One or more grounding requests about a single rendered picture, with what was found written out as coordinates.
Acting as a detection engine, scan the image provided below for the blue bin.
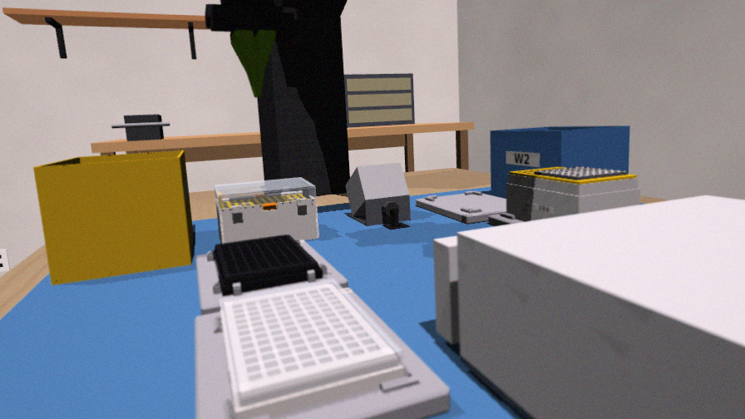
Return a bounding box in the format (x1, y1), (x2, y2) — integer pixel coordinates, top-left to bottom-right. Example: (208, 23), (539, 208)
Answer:
(490, 126), (630, 199)

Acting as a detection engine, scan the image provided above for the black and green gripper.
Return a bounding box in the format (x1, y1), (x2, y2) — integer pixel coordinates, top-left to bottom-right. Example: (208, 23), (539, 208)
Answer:
(205, 4), (298, 97)

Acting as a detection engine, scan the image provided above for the blue bench mat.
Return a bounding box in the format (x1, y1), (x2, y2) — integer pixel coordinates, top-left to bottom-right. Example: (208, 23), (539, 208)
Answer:
(0, 187), (525, 419)

